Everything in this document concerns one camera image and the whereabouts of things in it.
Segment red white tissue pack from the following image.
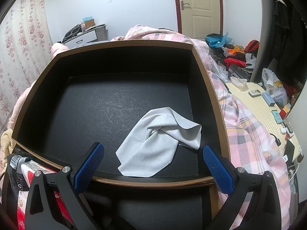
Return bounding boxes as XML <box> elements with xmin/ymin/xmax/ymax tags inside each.
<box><xmin>17</xmin><ymin>160</ymin><xmax>74</xmax><ymax>229</ymax></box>

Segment white grey cloth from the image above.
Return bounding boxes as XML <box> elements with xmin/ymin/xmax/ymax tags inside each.
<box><xmin>116</xmin><ymin>107</ymin><xmax>202</xmax><ymax>177</ymax></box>

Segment black packaged item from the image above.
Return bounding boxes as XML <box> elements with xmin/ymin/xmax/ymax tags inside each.
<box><xmin>7</xmin><ymin>154</ymin><xmax>32</xmax><ymax>199</ymax></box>

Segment pink plaid duvet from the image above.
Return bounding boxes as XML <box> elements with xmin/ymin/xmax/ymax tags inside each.
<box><xmin>113</xmin><ymin>25</ymin><xmax>290</xmax><ymax>229</ymax></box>

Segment black cardboard box near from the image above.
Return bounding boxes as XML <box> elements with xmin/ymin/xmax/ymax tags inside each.
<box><xmin>7</xmin><ymin>145</ymin><xmax>220</xmax><ymax>230</ymax></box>

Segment black cardboard box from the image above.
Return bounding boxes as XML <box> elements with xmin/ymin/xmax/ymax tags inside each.
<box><xmin>7</xmin><ymin>145</ymin><xmax>220</xmax><ymax>230</ymax></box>
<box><xmin>12</xmin><ymin>40</ymin><xmax>230</xmax><ymax>188</ymax></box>

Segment yellow towel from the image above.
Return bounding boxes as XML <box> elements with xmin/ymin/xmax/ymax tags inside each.
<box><xmin>1</xmin><ymin>129</ymin><xmax>16</xmax><ymax>174</ymax></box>

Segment teal small box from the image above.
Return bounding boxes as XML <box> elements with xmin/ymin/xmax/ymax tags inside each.
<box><xmin>271</xmin><ymin>110</ymin><xmax>283</xmax><ymax>124</ymax></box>

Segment light blue box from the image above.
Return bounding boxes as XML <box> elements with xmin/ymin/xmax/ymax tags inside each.
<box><xmin>262</xmin><ymin>92</ymin><xmax>275</xmax><ymax>106</ymax></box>

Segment white remote device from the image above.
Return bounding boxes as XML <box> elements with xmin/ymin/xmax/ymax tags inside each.
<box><xmin>248</xmin><ymin>89</ymin><xmax>262</xmax><ymax>98</ymax></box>

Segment white plastic bag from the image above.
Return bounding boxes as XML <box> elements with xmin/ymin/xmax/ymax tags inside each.
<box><xmin>262</xmin><ymin>68</ymin><xmax>288</xmax><ymax>108</ymax></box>

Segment black cardboard box far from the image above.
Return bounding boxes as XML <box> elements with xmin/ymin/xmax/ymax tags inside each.
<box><xmin>12</xmin><ymin>40</ymin><xmax>230</xmax><ymax>188</ymax></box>

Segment pile of colourful clothes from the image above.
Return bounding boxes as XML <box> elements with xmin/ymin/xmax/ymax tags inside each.
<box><xmin>211</xmin><ymin>39</ymin><xmax>260</xmax><ymax>74</ymax></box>

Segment pink pillow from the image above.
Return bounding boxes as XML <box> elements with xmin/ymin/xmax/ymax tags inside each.
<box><xmin>50</xmin><ymin>42</ymin><xmax>70</xmax><ymax>58</ymax></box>

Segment blue plastic bag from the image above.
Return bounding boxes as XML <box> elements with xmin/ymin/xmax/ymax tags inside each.
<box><xmin>205</xmin><ymin>33</ymin><xmax>233</xmax><ymax>48</ymax></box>

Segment white bedside cabinet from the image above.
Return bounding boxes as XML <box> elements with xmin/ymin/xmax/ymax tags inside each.
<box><xmin>62</xmin><ymin>24</ymin><xmax>108</xmax><ymax>49</ymax></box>

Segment floral pink curtain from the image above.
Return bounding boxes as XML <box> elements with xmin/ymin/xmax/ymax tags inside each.
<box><xmin>1</xmin><ymin>0</ymin><xmax>52</xmax><ymax>131</ymax></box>

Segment hanging black clothes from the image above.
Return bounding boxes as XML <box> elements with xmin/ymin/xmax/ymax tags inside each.
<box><xmin>272</xmin><ymin>0</ymin><xmax>306</xmax><ymax>82</ymax></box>

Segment cream door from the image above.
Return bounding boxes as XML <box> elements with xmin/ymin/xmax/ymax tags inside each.
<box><xmin>175</xmin><ymin>0</ymin><xmax>223</xmax><ymax>40</ymax></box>

